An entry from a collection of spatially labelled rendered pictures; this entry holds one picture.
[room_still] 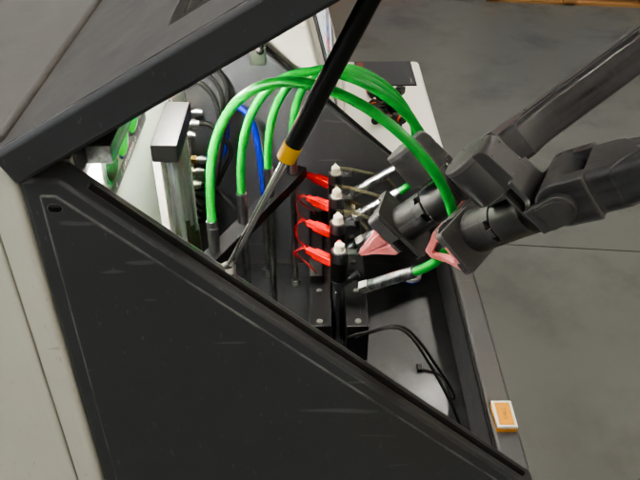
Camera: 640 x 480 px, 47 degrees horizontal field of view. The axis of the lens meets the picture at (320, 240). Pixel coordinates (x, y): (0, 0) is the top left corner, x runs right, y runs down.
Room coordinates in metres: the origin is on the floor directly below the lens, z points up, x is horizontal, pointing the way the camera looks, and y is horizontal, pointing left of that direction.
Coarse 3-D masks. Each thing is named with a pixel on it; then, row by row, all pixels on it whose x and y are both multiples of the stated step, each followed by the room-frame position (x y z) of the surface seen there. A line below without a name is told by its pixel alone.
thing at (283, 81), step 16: (272, 80) 0.89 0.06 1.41; (288, 80) 0.88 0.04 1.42; (304, 80) 0.87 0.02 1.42; (240, 96) 0.91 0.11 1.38; (336, 96) 0.85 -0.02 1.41; (352, 96) 0.85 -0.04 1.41; (224, 112) 0.92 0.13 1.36; (368, 112) 0.84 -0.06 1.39; (224, 128) 0.92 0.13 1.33; (400, 128) 0.83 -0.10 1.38; (416, 144) 0.82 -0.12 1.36; (208, 160) 0.93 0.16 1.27; (208, 176) 0.93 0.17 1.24; (432, 176) 0.80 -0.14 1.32; (208, 192) 0.93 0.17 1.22; (448, 192) 0.80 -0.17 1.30; (208, 208) 0.93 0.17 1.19; (448, 208) 0.80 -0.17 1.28; (208, 224) 0.93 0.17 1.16; (416, 272) 0.81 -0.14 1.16
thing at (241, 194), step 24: (288, 72) 1.02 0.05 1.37; (312, 72) 1.01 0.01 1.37; (264, 96) 1.01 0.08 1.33; (384, 96) 1.01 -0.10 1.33; (408, 120) 1.01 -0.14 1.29; (240, 144) 1.01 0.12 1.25; (240, 168) 1.01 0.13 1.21; (240, 192) 1.01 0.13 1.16; (240, 216) 1.01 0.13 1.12; (360, 240) 1.01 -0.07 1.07
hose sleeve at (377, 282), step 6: (396, 270) 0.83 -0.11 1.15; (402, 270) 0.82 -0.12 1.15; (408, 270) 0.81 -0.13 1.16; (378, 276) 0.84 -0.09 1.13; (384, 276) 0.83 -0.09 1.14; (390, 276) 0.82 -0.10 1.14; (396, 276) 0.82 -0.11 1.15; (402, 276) 0.81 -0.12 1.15; (408, 276) 0.81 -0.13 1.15; (414, 276) 0.81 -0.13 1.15; (372, 282) 0.83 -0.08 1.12; (378, 282) 0.83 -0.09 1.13; (384, 282) 0.82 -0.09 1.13; (390, 282) 0.82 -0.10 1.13; (396, 282) 0.82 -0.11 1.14; (372, 288) 0.83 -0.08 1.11; (378, 288) 0.83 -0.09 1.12
